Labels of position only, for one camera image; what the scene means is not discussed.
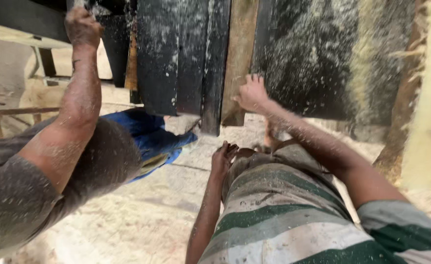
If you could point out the brown wooden plank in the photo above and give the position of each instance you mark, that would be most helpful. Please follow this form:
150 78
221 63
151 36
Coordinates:
239 51

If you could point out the brown rough wooden post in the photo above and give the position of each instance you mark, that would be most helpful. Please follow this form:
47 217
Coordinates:
402 110

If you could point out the pale wooden beam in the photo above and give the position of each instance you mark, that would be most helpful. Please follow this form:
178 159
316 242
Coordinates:
430 102

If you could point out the person's left fingers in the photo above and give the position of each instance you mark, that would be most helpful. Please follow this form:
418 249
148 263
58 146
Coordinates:
230 149

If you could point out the pale wooden workbench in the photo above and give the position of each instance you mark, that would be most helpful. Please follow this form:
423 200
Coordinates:
17 22

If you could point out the short black wooden board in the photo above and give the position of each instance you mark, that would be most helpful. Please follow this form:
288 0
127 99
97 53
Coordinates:
117 47

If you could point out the narrow black wooden plank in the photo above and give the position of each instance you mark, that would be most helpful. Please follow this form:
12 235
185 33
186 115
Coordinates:
191 58

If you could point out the large dark dusty panel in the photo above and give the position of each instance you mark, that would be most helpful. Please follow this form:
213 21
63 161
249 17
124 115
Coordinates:
311 58

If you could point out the wide black wooden plank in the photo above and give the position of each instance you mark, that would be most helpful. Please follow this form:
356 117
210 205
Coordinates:
156 55

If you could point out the blue cloth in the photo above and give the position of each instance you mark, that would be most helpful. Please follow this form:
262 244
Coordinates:
153 139

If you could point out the long black wooden plank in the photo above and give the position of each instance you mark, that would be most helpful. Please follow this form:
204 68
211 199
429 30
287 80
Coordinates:
215 73

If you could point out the person's left hand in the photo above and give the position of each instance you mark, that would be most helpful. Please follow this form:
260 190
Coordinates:
223 158

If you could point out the green white striped shirt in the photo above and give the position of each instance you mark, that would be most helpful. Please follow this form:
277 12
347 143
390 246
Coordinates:
292 212

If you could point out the person's right hand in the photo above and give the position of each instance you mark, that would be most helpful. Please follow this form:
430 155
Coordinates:
253 96

